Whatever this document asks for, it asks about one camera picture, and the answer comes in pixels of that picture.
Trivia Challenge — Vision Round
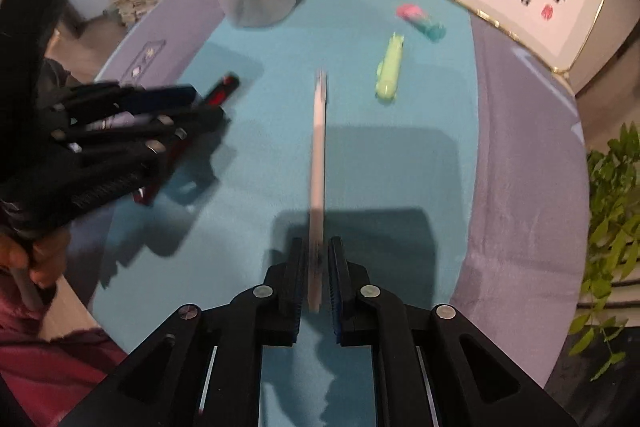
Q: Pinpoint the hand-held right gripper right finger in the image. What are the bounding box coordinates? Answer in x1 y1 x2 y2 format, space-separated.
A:
327 236 581 427

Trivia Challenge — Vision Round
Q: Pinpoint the red and black marker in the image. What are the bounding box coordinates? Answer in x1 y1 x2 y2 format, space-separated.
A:
132 74 241 208

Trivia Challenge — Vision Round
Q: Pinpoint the black cable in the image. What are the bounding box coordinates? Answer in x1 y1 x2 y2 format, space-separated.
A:
577 277 640 309

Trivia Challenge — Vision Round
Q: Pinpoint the pink clothing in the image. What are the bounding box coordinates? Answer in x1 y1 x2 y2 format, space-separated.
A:
0 272 128 413

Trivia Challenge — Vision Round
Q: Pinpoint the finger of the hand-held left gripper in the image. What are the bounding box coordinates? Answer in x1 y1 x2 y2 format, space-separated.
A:
50 107 226 155
37 82 198 125

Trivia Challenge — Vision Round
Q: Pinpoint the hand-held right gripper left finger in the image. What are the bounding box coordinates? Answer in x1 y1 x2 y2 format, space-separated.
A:
60 237 305 427

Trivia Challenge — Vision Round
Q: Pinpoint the light blue desk mat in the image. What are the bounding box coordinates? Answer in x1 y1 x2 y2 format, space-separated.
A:
92 0 481 427

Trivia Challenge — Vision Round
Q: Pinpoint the white pen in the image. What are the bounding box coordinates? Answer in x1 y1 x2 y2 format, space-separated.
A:
307 69 330 313

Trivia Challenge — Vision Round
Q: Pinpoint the green leafy plant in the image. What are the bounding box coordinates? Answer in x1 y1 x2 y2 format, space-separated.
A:
570 122 640 383

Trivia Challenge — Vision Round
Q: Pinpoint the light green novelty highlighter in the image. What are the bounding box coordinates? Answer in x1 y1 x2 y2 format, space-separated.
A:
375 32 406 100

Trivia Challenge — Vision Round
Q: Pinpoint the pink and teal eraser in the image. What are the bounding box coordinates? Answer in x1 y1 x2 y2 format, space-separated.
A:
396 3 446 42

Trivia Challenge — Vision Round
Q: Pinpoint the person's left hand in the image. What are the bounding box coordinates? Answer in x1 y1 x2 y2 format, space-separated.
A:
0 227 71 290

